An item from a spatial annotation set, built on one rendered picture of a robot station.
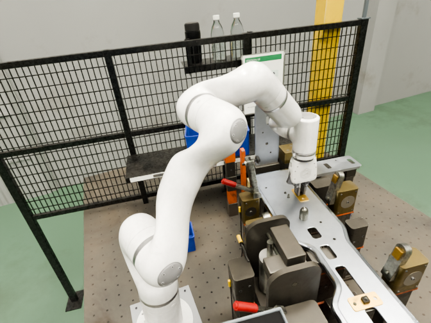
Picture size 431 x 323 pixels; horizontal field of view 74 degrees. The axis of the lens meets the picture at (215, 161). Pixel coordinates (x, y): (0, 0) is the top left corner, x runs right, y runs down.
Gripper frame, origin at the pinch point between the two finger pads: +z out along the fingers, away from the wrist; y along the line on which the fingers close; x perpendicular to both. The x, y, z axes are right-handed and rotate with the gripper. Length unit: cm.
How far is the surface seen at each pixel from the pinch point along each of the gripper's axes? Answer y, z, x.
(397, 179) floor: 163, 103, 104
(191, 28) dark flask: -28, -56, 61
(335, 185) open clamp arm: 10.5, -4.0, -6.7
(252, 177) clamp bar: -20.6, -11.6, -1.9
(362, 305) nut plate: -6.3, 2.4, -47.6
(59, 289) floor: -142, 103, 68
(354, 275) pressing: -2.4, 2.7, -38.9
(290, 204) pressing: -6.1, 2.8, -4.1
